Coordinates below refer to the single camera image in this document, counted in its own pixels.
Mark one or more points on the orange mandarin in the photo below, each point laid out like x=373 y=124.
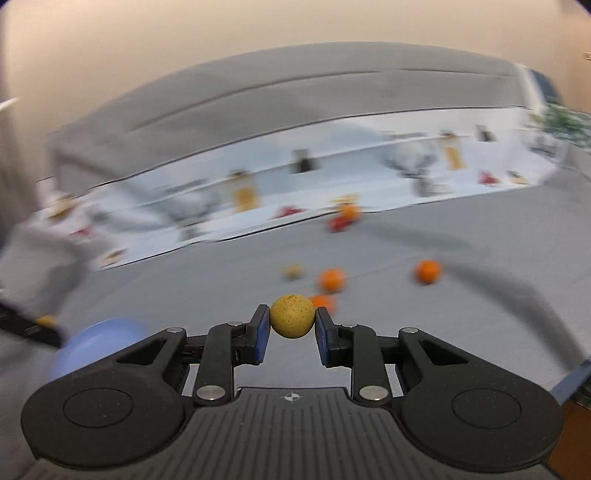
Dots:
x=46 y=320
x=428 y=271
x=349 y=211
x=332 y=280

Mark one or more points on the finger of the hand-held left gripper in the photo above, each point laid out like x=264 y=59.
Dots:
x=23 y=325

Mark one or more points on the blue plate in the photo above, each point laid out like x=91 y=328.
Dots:
x=101 y=337

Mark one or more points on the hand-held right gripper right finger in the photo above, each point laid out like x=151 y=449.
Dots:
x=323 y=341

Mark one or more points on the small yellow pear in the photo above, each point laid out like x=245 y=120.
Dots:
x=293 y=272
x=292 y=316

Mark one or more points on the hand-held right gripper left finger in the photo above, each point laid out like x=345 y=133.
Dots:
x=262 y=334

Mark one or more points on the green plant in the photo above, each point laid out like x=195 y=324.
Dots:
x=565 y=122

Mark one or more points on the grey duvet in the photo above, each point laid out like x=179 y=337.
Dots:
x=277 y=92

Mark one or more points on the red cherry tomato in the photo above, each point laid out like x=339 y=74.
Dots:
x=340 y=225
x=323 y=301

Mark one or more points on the grey bed cover cloth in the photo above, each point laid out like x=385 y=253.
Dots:
x=415 y=323

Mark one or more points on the white printed bed sheet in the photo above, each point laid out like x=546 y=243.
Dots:
x=369 y=161

